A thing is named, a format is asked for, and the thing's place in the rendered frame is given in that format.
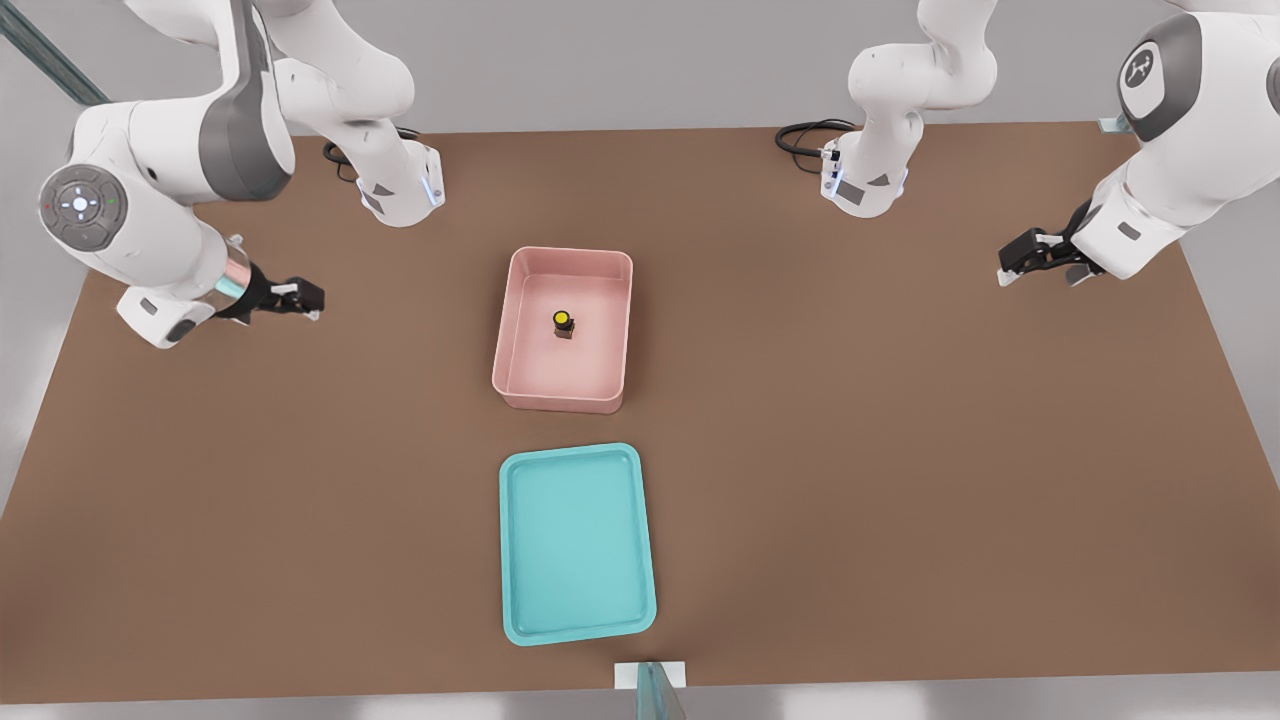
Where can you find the pale blue-green tray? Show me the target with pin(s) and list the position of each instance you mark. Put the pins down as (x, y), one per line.
(576, 545)

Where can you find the yellow button on dark base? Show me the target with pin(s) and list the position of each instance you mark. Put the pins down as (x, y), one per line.
(563, 322)

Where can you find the pink plastic box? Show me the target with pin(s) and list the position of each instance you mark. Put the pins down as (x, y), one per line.
(565, 370)

